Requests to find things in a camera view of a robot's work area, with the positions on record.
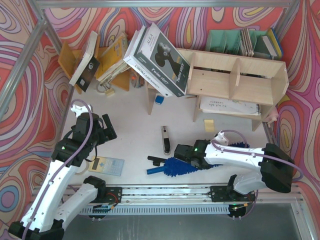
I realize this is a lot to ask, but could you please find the black white Twins story book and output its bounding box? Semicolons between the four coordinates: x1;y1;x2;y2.
134;23;190;98

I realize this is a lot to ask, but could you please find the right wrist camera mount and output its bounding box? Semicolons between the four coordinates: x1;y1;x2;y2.
213;131;229;146

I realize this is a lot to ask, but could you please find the white black stapler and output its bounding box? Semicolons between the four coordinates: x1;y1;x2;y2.
161;126;171;155

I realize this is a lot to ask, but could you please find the light wooden bookshelf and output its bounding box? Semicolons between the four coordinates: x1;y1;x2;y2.
146;47;290;132

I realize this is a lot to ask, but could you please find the pink pig figurine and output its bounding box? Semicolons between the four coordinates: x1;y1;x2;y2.
263;107;279;128

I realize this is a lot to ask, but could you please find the pencil cup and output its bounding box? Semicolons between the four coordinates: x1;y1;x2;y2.
130;72;145;89

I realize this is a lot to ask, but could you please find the blue microfiber duster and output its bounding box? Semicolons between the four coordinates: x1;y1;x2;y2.
146;142;250;177

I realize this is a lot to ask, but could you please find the blue covered book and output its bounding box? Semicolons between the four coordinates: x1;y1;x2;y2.
262;28;284;60

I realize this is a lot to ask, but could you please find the blue white eraser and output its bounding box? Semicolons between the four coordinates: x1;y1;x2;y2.
154;95;165;105

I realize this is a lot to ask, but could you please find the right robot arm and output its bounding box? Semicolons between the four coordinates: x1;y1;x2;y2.
174;140;295;195

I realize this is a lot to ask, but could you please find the white spiral notebook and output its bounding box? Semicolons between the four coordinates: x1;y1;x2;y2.
199;96;261;116

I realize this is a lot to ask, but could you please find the yellow sticky note pad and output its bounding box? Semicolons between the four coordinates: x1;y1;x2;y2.
204;119;215;133

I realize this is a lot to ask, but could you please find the white black paperback book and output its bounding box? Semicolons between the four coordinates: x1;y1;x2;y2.
69;31;100;92

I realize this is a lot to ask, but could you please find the black small tool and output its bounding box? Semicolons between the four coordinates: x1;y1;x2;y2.
147;156;166;167

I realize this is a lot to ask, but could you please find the blue yellow calculator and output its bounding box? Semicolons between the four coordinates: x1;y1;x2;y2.
88;156;125;177

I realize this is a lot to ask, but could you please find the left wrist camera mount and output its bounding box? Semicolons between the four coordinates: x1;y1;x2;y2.
70;104;93;118

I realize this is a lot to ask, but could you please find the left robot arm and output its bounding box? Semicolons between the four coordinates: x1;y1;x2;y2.
8;112;117;240

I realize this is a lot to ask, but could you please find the green desk organizer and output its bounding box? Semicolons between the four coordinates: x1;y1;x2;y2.
205;29;279;61

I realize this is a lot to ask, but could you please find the white Chokladfabriken book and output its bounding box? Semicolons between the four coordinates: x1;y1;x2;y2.
123;25;173;98

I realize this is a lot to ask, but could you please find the yellow book stack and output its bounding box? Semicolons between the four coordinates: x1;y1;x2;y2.
96;32;130;84

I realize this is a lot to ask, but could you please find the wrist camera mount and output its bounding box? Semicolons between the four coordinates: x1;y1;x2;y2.
70;104;93;118
213;131;229;146

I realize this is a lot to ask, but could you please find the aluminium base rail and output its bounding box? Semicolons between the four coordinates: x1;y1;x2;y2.
32;183;301;206

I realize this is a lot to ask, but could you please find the clear tape roll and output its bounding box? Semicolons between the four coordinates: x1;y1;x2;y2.
75;160;89;175

